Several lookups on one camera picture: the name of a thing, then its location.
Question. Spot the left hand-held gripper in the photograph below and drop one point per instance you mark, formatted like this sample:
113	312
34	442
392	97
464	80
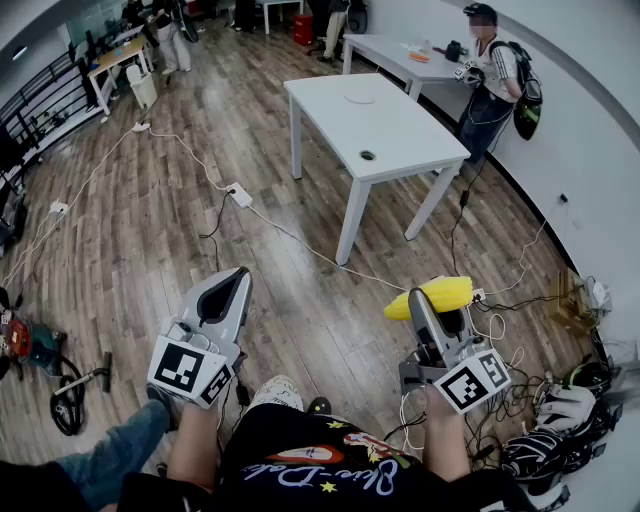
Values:
177	367

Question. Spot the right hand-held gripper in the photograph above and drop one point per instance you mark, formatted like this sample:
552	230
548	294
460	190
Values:
470	385

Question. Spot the yellow corn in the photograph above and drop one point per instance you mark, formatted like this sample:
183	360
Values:
445	295

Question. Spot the person's left forearm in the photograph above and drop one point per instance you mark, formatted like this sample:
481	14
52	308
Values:
192	445

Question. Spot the person's right forearm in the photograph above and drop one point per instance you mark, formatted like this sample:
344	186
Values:
447	435

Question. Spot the orange dish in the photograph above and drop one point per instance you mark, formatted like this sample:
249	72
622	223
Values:
419	56

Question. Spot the white power strip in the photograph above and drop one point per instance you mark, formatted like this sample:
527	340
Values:
141	127
59	207
241	195

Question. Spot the cardboard box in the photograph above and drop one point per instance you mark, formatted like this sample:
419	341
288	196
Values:
570	300

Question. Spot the person's right shoe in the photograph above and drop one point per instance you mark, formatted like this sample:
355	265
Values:
318	405

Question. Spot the row of black white helmets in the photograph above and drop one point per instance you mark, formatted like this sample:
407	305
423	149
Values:
560	415

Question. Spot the person's black printed t-shirt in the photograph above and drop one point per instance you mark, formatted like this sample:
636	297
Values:
325	470

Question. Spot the teal red vacuum cleaner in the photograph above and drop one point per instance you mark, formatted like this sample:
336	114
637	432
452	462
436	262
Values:
30	342

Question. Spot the white square table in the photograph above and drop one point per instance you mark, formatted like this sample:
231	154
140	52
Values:
380	125

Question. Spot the white trash bin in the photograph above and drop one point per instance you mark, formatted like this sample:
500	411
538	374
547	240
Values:
142	85

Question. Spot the black green backpack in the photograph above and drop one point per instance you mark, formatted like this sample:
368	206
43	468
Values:
530	95

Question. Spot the wooden top desk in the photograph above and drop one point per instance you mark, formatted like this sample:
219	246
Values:
120	52

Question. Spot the black metal railing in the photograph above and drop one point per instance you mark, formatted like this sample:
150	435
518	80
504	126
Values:
40	105

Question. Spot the long grey table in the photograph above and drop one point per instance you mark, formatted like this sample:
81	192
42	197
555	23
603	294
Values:
400	55

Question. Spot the black object on table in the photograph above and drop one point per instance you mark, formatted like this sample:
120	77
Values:
453	51

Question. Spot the red box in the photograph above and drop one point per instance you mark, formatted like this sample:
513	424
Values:
303	29

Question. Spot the small white table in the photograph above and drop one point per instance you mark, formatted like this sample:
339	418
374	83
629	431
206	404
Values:
282	6

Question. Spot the black wall charger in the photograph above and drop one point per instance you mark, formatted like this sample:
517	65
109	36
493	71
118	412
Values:
564	198

